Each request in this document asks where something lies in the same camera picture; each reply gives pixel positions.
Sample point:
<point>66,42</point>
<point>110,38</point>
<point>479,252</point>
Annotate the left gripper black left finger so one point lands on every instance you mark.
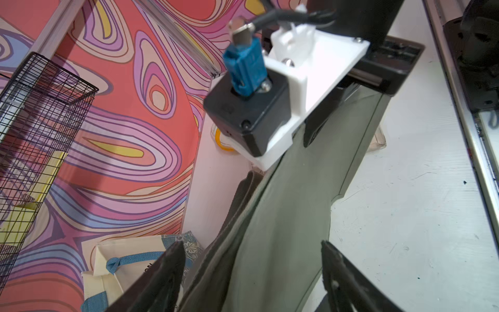
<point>158,288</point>

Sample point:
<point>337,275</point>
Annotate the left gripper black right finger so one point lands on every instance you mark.
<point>347,288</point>

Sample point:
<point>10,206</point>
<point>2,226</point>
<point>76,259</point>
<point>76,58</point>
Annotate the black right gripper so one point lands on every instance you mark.
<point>386,65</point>

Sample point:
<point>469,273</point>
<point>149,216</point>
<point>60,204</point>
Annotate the green canvas bag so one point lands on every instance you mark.
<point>262,233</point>

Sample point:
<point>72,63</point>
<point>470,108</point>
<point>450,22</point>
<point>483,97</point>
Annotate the cream bag with yellow handles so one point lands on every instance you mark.
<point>221,141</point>

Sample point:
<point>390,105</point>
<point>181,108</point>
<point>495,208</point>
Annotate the cream bag with blue handles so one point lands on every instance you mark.
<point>120,263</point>

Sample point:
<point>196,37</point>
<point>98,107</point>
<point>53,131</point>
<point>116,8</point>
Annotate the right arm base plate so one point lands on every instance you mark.
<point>473,42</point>

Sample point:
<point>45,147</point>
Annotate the black wire basket, back wall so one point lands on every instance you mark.
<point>31,156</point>

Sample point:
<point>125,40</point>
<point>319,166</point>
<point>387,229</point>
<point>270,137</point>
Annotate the aluminium frame rail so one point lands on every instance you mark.
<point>116,32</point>

